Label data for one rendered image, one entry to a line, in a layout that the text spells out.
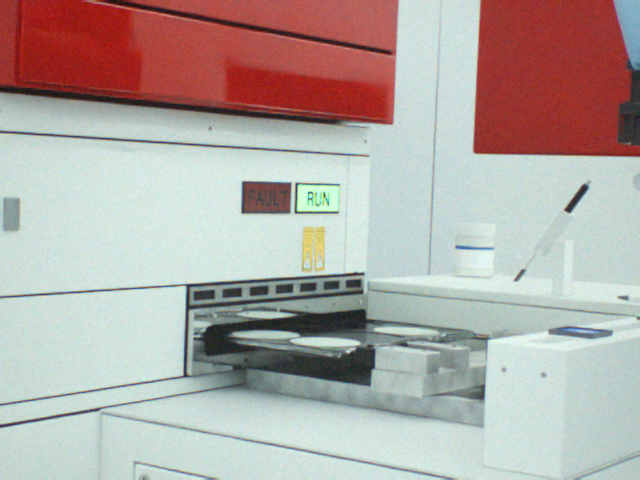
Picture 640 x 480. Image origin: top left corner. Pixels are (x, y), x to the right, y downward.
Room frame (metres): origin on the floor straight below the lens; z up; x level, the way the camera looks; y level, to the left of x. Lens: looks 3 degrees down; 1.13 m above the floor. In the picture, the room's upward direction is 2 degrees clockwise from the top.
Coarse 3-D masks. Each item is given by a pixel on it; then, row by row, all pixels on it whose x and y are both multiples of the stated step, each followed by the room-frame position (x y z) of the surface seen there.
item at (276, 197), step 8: (248, 184) 1.94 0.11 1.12; (256, 184) 1.95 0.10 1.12; (264, 184) 1.97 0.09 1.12; (272, 184) 1.98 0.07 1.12; (280, 184) 2.00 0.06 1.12; (288, 184) 2.02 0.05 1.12; (248, 192) 1.94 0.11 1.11; (256, 192) 1.95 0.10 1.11; (264, 192) 1.97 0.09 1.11; (272, 192) 1.98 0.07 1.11; (280, 192) 2.00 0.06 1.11; (288, 192) 2.02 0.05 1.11; (248, 200) 1.94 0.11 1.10; (256, 200) 1.95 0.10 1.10; (264, 200) 1.97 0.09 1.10; (272, 200) 1.98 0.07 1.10; (280, 200) 2.00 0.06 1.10; (288, 200) 2.02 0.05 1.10; (248, 208) 1.94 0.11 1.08; (256, 208) 1.95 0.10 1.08; (264, 208) 1.97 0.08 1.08; (272, 208) 1.99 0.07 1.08; (280, 208) 2.00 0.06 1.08; (288, 208) 2.02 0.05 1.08
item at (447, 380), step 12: (480, 360) 1.87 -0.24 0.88; (372, 372) 1.74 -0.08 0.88; (384, 372) 1.73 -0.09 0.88; (396, 372) 1.72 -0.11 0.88; (444, 372) 1.74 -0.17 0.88; (456, 372) 1.77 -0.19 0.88; (468, 372) 1.79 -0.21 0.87; (480, 372) 1.82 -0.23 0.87; (372, 384) 1.74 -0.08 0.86; (384, 384) 1.73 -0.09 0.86; (396, 384) 1.72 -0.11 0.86; (408, 384) 1.71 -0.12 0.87; (420, 384) 1.70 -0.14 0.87; (432, 384) 1.71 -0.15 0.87; (444, 384) 1.74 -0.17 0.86; (456, 384) 1.77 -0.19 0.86; (468, 384) 1.79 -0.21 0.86; (420, 396) 1.70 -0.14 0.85
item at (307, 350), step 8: (208, 336) 1.88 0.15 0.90; (216, 336) 1.87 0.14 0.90; (224, 336) 1.86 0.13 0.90; (232, 336) 1.86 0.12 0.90; (232, 344) 1.85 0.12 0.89; (240, 344) 1.84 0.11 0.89; (248, 344) 1.83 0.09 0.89; (256, 344) 1.83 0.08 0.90; (264, 344) 1.82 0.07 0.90; (272, 344) 1.81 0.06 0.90; (280, 344) 1.80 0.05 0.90; (288, 344) 1.80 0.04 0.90; (296, 344) 1.79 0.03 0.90; (288, 352) 1.80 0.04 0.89; (296, 352) 1.79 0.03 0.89; (304, 352) 1.78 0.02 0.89; (312, 352) 1.77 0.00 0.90; (320, 352) 1.76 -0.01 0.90; (328, 352) 1.75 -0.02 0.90
